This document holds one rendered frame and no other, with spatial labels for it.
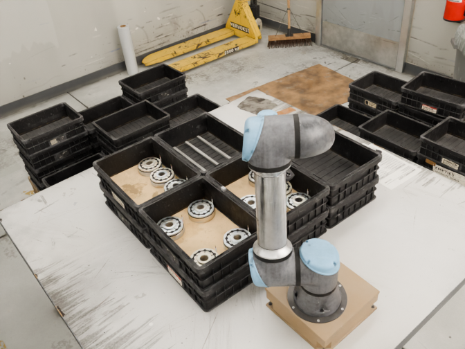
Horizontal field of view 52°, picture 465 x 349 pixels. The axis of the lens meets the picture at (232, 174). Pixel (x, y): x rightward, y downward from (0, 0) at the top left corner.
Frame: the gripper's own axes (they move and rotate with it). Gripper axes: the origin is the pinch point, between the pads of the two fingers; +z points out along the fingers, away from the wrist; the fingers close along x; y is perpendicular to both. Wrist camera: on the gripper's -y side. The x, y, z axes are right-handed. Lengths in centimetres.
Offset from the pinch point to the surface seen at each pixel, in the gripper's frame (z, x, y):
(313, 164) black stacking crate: 2.0, -27.1, 2.7
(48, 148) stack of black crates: 37, 30, 165
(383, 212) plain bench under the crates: 14.8, -34.1, -28.8
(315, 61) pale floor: 84, -252, 185
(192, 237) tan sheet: 2.1, 36.5, 6.6
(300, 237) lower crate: 8.3, 4.8, -18.1
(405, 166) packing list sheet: 15, -67, -19
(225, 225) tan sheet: 2.0, 24.0, 2.2
